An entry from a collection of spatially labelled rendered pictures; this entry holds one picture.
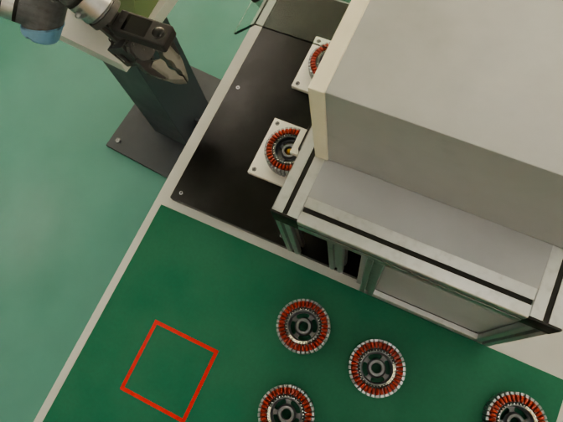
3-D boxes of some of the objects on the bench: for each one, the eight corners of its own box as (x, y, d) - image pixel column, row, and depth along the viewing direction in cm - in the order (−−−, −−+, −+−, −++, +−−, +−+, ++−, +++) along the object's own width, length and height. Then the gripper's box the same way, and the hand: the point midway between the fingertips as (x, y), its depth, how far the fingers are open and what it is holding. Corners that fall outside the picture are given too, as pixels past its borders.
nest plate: (248, 173, 119) (247, 172, 118) (275, 120, 123) (275, 117, 121) (307, 197, 116) (307, 195, 114) (333, 141, 119) (333, 139, 118)
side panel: (358, 290, 110) (366, 258, 80) (364, 278, 111) (374, 240, 80) (487, 347, 104) (548, 334, 74) (492, 332, 105) (555, 315, 74)
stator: (257, 167, 118) (255, 161, 114) (278, 126, 120) (276, 119, 117) (302, 185, 115) (301, 178, 112) (322, 142, 118) (321, 136, 114)
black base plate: (173, 200, 121) (169, 197, 119) (286, -9, 136) (285, -15, 134) (358, 280, 111) (358, 278, 109) (458, 43, 126) (460, 38, 124)
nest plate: (291, 88, 125) (291, 85, 124) (316, 38, 128) (316, 36, 127) (348, 108, 121) (348, 105, 120) (373, 57, 125) (373, 54, 124)
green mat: (22, 459, 107) (22, 459, 107) (161, 204, 121) (161, 203, 121) (462, 728, 86) (463, 728, 86) (568, 382, 100) (568, 382, 100)
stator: (340, 383, 105) (340, 384, 101) (358, 331, 107) (359, 330, 104) (393, 406, 102) (395, 407, 99) (410, 352, 105) (413, 351, 102)
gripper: (101, -5, 100) (179, 66, 114) (78, 32, 98) (160, 100, 112) (123, -12, 94) (202, 64, 108) (98, 28, 92) (182, 100, 106)
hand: (184, 78), depth 107 cm, fingers closed
